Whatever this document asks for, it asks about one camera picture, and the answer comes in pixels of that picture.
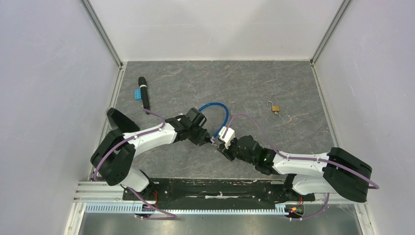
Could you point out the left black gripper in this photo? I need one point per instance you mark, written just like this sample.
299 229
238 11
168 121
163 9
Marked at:
200 140

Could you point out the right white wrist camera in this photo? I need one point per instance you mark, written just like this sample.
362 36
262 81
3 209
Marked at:
226 135

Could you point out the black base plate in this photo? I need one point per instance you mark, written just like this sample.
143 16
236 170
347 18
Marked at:
183 193

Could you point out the slotted cable duct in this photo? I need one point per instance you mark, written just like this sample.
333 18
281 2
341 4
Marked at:
140 208

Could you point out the blue cable lock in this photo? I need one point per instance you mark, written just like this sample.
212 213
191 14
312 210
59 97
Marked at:
217 117

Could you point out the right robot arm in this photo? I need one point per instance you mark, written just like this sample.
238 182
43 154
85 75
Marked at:
334 172

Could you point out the brass padlock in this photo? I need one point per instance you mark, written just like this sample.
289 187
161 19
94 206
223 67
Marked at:
274 108

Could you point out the black microphone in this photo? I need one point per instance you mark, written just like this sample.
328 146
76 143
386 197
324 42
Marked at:
142 83

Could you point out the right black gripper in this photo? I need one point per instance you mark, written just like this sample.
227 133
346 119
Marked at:
227 152

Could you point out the blue toy brick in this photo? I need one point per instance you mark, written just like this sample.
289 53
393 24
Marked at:
137 94

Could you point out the black wedge cover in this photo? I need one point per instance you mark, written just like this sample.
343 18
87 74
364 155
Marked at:
117 120

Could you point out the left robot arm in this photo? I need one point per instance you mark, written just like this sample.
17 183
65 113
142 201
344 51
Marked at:
113 158

